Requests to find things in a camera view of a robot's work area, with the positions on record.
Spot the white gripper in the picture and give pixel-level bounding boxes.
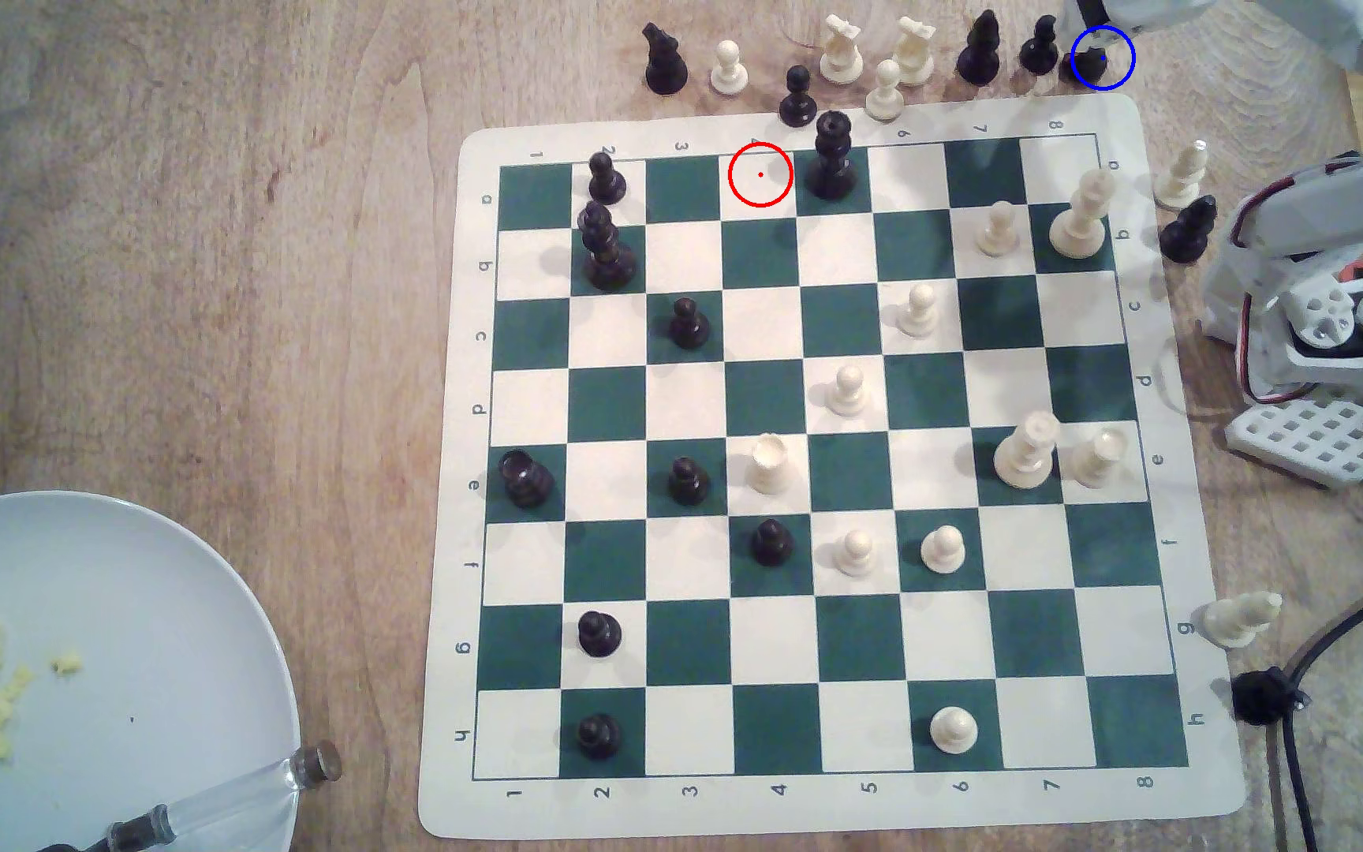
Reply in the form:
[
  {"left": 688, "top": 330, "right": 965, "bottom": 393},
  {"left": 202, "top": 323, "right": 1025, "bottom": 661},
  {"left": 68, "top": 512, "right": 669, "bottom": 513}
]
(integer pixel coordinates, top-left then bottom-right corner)
[{"left": 1060, "top": 0, "right": 1221, "bottom": 51}]

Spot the black rook chess piece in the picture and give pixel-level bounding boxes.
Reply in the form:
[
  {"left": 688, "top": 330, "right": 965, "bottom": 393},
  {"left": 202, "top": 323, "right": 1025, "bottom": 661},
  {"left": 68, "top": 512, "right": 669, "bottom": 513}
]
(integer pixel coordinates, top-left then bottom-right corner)
[
  {"left": 1066, "top": 41, "right": 1116, "bottom": 88},
  {"left": 498, "top": 450, "right": 556, "bottom": 511}
]

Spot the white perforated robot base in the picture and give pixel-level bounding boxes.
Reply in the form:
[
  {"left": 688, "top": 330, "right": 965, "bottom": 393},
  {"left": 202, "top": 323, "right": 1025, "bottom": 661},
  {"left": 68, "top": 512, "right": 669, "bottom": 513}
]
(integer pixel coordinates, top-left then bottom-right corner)
[{"left": 1223, "top": 396, "right": 1363, "bottom": 489}]

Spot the black bishop chess piece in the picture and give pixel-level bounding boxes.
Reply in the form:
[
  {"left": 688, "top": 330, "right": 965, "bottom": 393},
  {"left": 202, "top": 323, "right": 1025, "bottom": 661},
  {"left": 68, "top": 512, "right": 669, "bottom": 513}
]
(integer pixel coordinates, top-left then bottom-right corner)
[{"left": 956, "top": 9, "right": 1003, "bottom": 87}]

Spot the white knight chess piece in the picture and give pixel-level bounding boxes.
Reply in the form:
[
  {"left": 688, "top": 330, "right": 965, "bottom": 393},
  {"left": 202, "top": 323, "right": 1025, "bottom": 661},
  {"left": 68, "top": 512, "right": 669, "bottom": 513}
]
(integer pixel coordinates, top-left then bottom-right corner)
[
  {"left": 819, "top": 14, "right": 865, "bottom": 85},
  {"left": 892, "top": 17, "right": 937, "bottom": 87}
]

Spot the white bishop chess piece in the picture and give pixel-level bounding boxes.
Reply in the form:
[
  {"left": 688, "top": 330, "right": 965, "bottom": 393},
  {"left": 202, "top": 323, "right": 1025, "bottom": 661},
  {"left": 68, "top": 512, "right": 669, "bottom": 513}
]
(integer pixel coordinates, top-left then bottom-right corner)
[
  {"left": 1200, "top": 590, "right": 1284, "bottom": 650},
  {"left": 1153, "top": 138, "right": 1211, "bottom": 211}
]

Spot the black knight chess piece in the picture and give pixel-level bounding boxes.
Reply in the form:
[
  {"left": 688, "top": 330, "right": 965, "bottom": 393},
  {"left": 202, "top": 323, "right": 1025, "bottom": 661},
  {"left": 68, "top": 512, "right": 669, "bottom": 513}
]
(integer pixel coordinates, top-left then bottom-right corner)
[
  {"left": 1158, "top": 195, "right": 1219, "bottom": 264},
  {"left": 644, "top": 21, "right": 690, "bottom": 96}
]

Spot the white queen chess piece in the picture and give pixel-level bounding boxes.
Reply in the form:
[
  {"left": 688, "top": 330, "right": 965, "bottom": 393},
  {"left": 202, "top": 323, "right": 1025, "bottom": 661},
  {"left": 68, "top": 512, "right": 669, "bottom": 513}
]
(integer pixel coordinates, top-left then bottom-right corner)
[{"left": 994, "top": 410, "right": 1062, "bottom": 491}]

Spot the green white chess mat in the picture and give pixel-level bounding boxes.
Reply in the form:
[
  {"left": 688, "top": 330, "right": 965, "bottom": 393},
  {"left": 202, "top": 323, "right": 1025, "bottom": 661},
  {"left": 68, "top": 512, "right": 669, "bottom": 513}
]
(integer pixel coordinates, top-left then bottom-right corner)
[{"left": 417, "top": 92, "right": 1247, "bottom": 839}]

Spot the white rook chess piece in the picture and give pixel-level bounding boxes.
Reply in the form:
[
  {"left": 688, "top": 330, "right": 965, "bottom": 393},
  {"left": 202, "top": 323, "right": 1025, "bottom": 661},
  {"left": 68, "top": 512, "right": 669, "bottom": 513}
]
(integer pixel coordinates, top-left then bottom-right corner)
[{"left": 748, "top": 433, "right": 795, "bottom": 496}]

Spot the white pawn on e8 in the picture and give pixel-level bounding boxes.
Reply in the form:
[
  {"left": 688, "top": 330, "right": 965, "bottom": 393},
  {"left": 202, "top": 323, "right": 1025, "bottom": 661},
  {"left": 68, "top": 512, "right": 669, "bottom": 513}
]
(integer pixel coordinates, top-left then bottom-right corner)
[{"left": 1070, "top": 427, "right": 1130, "bottom": 490}]

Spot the pale blue plate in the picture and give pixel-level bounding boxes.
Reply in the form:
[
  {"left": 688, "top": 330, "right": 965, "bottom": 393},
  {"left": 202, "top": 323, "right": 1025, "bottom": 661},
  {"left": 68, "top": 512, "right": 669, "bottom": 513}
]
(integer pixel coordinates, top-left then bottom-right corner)
[{"left": 0, "top": 491, "right": 302, "bottom": 852}]

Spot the black power cable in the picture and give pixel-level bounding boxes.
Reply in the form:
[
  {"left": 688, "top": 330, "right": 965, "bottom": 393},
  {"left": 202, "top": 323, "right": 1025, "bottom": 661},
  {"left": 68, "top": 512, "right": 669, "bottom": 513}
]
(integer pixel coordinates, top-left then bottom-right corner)
[{"left": 1273, "top": 544, "right": 1363, "bottom": 852}]

